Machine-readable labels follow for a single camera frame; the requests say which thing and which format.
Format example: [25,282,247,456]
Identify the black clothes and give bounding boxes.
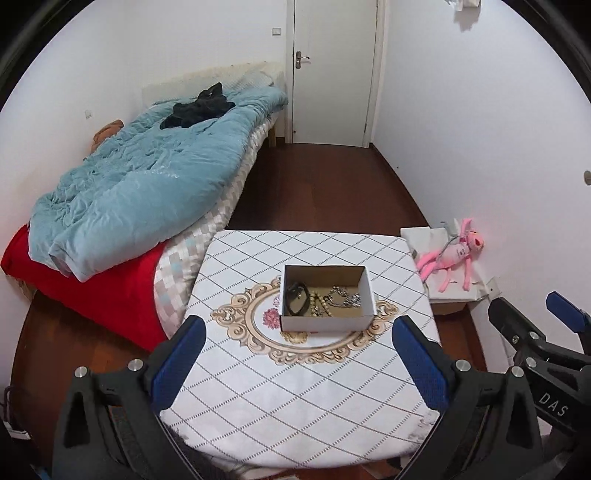
[159,82,236,130]

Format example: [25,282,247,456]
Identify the white cardboard box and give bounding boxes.
[280,263,374,332]

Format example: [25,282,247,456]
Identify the red blanket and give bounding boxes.
[0,225,171,353]

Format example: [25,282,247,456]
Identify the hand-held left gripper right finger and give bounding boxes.
[392,315,544,480]

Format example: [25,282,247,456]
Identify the white bed headboard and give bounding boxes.
[140,61,286,110]

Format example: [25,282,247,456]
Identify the white door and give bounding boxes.
[285,0,387,148]

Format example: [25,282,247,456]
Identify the brown plush toy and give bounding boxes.
[89,119,126,153]

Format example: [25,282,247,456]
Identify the light blue duvet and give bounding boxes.
[28,87,290,282]

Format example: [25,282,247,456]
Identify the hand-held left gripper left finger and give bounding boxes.
[53,315,208,480]

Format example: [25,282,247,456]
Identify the pink plush toy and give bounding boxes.
[416,218,488,293]

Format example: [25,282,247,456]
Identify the wooden bead necklace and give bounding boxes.
[308,290,335,318]

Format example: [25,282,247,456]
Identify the black wrist band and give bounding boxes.
[285,283,311,317]

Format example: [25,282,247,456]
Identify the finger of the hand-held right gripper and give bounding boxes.
[488,296,548,359]
[546,290,591,334]

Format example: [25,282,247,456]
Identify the checked bed sheet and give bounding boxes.
[154,117,274,331]

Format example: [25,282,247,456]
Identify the thick silver chain bracelet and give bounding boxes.
[327,285,362,309]

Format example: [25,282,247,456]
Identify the white diamond-patterned tablecloth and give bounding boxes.
[158,229,442,472]

